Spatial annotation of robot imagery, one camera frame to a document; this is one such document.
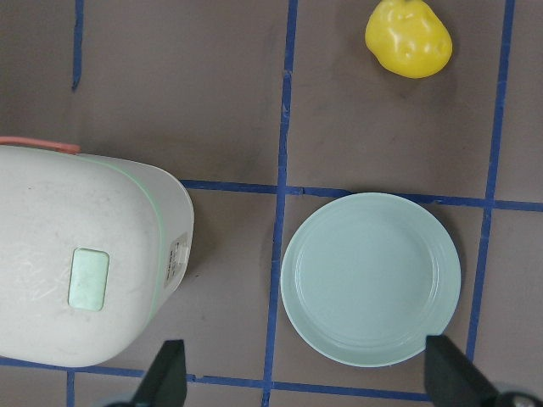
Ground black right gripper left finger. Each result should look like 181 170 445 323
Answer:
130 339 188 407

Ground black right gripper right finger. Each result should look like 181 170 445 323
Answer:
424 335 507 407

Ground white toy rice cooker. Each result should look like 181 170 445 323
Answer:
1 137 194 367

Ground light green plate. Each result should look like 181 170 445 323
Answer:
280 192 462 367

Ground yellow toy pear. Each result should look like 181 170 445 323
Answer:
365 1 453 79

